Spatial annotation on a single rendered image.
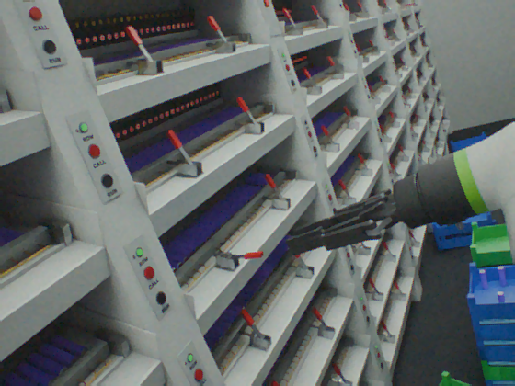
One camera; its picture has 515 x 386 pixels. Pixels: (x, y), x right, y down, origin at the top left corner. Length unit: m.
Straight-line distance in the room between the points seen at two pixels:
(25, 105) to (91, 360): 0.35
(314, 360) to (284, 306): 0.19
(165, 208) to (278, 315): 0.42
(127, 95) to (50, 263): 0.27
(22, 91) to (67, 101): 0.06
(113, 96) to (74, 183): 0.15
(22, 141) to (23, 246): 0.14
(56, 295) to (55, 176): 0.16
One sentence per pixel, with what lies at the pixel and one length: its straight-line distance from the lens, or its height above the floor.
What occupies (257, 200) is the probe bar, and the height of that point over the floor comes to 0.93.
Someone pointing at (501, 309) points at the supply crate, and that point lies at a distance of 1.47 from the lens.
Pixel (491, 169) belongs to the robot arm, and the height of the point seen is 1.01.
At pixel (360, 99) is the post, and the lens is 1.85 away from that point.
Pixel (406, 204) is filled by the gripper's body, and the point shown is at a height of 0.98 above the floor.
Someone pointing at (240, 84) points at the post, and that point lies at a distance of 1.22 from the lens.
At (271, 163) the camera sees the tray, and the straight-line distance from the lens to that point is 1.24.
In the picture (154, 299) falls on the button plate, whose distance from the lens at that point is 0.67.
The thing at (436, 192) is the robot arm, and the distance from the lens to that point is 0.62.
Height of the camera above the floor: 1.22
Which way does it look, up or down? 15 degrees down
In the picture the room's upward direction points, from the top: 20 degrees counter-clockwise
